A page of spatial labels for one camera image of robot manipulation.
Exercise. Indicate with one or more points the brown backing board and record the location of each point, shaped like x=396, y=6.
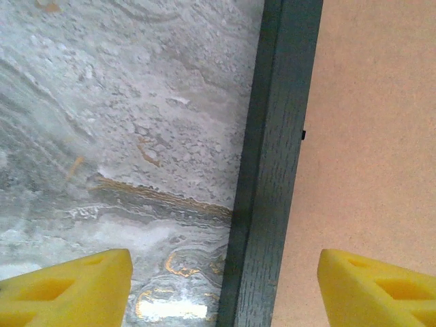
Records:
x=374, y=136

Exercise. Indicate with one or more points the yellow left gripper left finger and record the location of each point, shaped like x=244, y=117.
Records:
x=68, y=296

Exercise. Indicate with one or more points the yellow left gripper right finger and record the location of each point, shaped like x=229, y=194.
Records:
x=381, y=296

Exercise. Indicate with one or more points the black picture frame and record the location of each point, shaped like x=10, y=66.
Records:
x=272, y=153

